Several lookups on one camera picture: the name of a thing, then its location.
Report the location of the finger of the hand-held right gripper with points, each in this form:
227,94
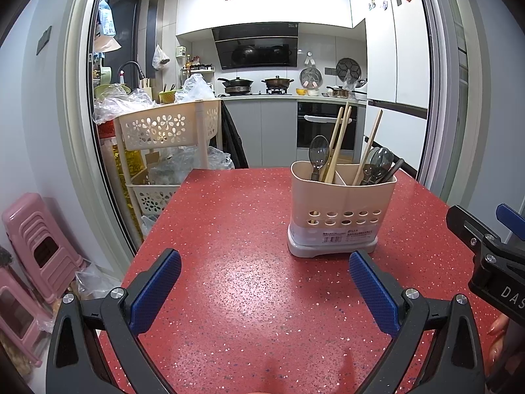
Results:
510,219
467,227

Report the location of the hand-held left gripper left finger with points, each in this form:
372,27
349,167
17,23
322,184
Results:
158,291

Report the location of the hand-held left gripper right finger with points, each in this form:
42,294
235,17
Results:
375,295

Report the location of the beige utensil holder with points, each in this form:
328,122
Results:
340,201

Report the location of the person's right hand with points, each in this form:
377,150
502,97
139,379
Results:
498,336

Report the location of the clear bag of produce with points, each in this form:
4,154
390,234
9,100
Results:
98,283

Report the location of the pink plastic stool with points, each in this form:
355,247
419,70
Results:
39,336
24,217

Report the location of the clear plastic bag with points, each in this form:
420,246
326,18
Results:
184,164

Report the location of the yellow oil bottle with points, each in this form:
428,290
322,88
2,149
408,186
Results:
129,164

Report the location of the glass sliding door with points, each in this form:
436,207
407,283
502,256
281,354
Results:
451,90

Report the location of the dark jacket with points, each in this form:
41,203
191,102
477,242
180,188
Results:
233,143

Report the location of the beige tiered basket cart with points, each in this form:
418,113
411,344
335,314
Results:
164,125

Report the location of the black built-in oven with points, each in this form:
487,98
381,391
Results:
311,127

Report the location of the small steel pot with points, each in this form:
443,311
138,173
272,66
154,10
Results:
338,92

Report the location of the crumpled clear plastic bags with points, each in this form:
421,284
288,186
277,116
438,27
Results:
119,102

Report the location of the white refrigerator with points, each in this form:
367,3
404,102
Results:
393,49

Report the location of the black frying pan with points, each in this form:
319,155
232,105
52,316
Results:
238,88

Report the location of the round metal steamer tray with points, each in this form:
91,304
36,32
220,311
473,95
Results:
310,76

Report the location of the white spice rack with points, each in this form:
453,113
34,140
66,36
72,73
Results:
197,65

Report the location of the black kitchen faucet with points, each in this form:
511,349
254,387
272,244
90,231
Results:
131,63

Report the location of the hanging white plastic bag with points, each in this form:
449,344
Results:
160,58

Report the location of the lidded wok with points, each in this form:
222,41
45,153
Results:
278,82

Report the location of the black range hood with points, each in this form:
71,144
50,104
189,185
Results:
254,33

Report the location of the grey wall switch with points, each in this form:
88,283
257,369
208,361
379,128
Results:
44,40

